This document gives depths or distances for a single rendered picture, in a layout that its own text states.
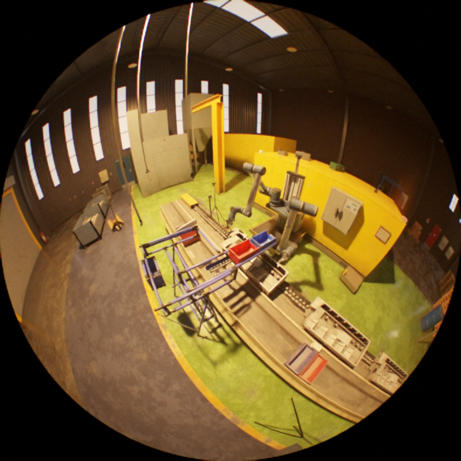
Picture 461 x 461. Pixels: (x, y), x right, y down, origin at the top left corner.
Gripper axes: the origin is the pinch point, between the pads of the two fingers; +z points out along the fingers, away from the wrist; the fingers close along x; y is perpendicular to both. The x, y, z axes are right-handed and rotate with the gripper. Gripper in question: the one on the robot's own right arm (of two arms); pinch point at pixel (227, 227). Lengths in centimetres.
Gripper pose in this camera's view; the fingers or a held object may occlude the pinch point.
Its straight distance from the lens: 232.3
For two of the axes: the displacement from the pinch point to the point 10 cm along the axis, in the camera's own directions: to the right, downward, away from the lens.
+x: 6.0, 5.1, -6.1
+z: -3.4, 8.6, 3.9
